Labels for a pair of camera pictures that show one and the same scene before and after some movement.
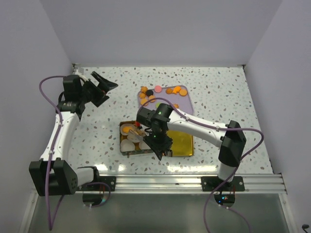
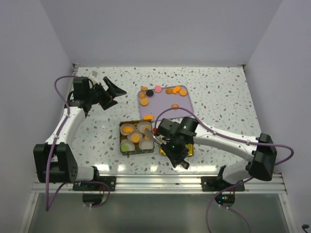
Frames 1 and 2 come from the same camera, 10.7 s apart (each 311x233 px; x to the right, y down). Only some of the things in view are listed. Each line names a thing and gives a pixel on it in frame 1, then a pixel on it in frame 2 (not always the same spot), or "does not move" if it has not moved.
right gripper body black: x=160 y=141 to x=176 y=150
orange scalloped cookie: x=151 y=97 to x=135 y=138
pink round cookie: x=158 y=89 does not move
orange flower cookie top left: x=144 y=89 does not move
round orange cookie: x=143 y=101 does not move
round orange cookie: x=126 y=129 does not move
